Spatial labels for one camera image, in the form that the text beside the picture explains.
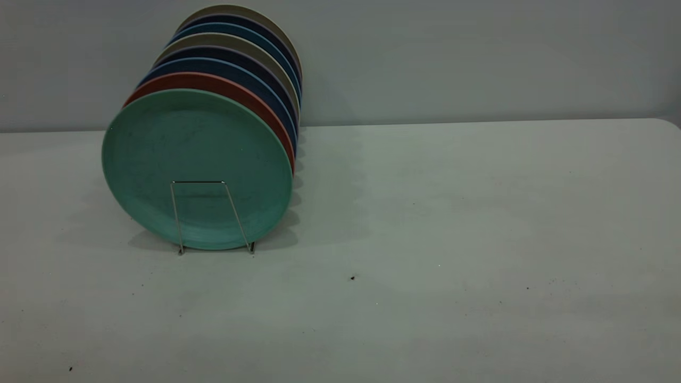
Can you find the green round plate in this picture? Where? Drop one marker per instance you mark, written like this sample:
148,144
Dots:
197,154

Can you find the pink round plate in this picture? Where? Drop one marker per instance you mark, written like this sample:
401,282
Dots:
213,80

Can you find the dark purple round plate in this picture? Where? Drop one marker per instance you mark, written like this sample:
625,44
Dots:
213,52

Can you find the beige round plate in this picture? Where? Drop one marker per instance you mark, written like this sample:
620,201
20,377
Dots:
234,9
223,40

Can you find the teal blue round plate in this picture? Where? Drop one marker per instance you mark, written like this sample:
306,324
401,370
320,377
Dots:
234,28

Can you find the dark navy round plate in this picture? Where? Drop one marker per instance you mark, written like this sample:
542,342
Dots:
234,18

